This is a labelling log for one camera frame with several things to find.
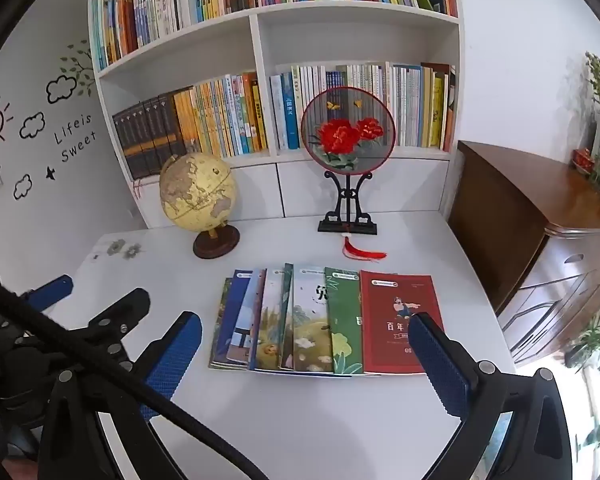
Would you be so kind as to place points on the red tassel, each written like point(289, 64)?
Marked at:
point(365, 254)

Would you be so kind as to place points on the round embroidered peony fan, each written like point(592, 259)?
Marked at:
point(347, 130)

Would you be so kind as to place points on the red cover book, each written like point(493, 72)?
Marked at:
point(385, 305)

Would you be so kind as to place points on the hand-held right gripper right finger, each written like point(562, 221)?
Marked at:
point(440, 365)

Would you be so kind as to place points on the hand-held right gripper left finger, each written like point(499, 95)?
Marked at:
point(175, 360)

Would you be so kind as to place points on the set of black hardcover volumes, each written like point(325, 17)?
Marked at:
point(145, 135)

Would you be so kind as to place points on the green potted floor plant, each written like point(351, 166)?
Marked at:
point(595, 340)

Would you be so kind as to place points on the small black bird decal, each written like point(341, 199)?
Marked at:
point(51, 173)

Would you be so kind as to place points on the brown wooden sideboard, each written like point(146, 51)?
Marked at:
point(505, 200)

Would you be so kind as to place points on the green caterpillar cover book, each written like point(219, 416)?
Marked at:
point(342, 310)

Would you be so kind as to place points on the row of orange yellow paperbacks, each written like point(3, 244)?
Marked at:
point(220, 115)

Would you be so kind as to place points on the white bookshelf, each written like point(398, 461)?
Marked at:
point(355, 35)

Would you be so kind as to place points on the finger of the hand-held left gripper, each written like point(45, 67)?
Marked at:
point(115, 315)
point(50, 292)

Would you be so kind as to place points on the row of overlapping thin books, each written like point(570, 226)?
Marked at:
point(310, 330)

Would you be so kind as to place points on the yellow desk globe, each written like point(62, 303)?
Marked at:
point(197, 195)

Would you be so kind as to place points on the row of white blue paperbacks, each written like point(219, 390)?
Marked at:
point(410, 105)

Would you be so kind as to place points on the black lettering wall decal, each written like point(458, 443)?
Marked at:
point(72, 152)

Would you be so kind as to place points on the red tea set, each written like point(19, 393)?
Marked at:
point(582, 160)

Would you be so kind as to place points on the teal tulip cover book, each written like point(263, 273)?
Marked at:
point(286, 300)

